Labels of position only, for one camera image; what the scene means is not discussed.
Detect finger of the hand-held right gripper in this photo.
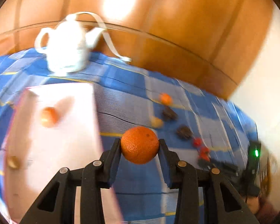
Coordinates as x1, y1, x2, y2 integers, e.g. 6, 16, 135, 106
198, 158, 239, 176

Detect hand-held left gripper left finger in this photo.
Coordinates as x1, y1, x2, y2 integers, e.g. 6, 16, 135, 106
20, 138, 122, 224

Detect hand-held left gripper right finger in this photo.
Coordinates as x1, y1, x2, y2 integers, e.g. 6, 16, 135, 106
159, 139, 259, 224

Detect large orange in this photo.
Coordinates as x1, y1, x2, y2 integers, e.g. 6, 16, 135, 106
120, 126, 160, 165

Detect dark chocolate piece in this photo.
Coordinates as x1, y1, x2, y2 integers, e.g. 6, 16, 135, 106
177, 125, 193, 139
162, 107, 178, 121

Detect pink tray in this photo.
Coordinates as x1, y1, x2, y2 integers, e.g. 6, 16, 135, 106
5, 83, 124, 224

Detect person's right forearm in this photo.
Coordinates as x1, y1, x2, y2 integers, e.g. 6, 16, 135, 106
246, 191, 280, 217

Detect blue plaid tablecloth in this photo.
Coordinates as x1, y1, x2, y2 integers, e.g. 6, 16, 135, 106
0, 48, 259, 224

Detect small tangerine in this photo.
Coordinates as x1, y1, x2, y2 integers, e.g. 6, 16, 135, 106
40, 107, 59, 128

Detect white ceramic kettle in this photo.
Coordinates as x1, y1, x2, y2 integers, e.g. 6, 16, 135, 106
35, 14, 103, 73

